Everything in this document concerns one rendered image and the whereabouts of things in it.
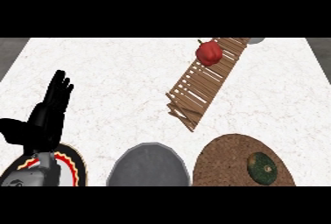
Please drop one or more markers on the round brown woven placemat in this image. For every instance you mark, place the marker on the round brown woven placemat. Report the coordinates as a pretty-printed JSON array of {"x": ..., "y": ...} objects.
[{"x": 228, "y": 163}]

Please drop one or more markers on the black patterned round plate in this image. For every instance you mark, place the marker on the black patterned round plate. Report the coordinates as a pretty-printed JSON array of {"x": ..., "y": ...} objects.
[{"x": 71, "y": 166}]

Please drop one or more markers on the brown wooden slat placemat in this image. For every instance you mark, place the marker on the brown wooden slat placemat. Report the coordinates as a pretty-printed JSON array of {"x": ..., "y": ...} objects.
[{"x": 203, "y": 87}]

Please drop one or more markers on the red bell pepper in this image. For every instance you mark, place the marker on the red bell pepper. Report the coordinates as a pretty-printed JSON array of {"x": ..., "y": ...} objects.
[{"x": 209, "y": 53}]

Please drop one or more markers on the dark green squash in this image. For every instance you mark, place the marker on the dark green squash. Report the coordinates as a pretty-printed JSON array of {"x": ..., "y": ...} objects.
[{"x": 262, "y": 168}]

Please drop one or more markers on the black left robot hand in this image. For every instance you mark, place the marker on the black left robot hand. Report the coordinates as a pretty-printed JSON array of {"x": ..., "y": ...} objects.
[{"x": 48, "y": 116}]

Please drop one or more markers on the round grey plate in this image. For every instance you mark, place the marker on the round grey plate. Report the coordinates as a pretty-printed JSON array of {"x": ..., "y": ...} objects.
[{"x": 148, "y": 166}]

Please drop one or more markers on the small grey round object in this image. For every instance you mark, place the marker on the small grey round object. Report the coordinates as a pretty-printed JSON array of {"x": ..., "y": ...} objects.
[{"x": 255, "y": 40}]

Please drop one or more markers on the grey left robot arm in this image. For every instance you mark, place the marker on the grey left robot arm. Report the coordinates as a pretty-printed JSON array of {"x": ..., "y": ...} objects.
[{"x": 36, "y": 173}]

